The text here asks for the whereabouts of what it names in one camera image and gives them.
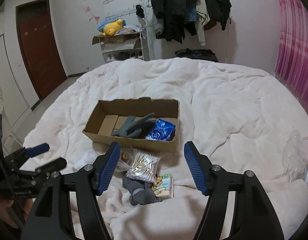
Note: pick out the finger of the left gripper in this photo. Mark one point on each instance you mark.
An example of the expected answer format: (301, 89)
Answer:
(32, 152)
(55, 165)

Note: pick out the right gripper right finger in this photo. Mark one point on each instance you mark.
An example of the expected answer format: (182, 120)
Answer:
(254, 216)

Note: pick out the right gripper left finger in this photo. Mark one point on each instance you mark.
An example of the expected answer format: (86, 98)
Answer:
(50, 216)

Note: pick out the clear snack bag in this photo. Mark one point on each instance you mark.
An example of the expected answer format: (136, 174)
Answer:
(125, 161)

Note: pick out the bag of cotton swabs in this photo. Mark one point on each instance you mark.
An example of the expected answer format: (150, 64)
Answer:
(143, 167)

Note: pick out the grey dotted sock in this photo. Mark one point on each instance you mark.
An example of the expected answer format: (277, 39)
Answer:
(140, 192)

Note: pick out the cartoon tissue pack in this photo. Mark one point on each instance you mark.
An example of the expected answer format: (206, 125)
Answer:
(164, 188)

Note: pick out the white sock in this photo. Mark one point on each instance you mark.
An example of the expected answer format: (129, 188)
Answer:
(87, 158)

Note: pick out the white wardrobe door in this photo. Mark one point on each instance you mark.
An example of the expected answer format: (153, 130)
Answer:
(12, 102)

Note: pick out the clear plastic bag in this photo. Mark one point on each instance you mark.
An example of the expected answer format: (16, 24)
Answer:
(295, 157)

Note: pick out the grey knit glove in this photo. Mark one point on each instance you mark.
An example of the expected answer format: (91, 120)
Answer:
(135, 129)

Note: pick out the brown cardboard box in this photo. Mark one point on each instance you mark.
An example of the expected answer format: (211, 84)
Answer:
(109, 116)

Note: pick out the blue plastic packet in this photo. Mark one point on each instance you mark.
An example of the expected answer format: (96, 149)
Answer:
(161, 131)

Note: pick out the dark red wooden door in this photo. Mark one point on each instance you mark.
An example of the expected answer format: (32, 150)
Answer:
(38, 47)

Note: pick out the cardboard box on shelf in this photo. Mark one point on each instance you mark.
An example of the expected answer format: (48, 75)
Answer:
(116, 39)

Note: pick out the white shelf rack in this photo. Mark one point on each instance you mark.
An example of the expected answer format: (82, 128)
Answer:
(127, 11)

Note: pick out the yellow plush toy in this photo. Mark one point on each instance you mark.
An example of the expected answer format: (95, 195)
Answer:
(111, 28)

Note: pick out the pink curtain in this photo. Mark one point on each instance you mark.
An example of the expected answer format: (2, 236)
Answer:
(292, 61)

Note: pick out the black clothes pile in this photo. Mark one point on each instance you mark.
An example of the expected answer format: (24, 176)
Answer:
(197, 54)

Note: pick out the hanging dark clothes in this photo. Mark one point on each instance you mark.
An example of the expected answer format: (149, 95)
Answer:
(172, 18)

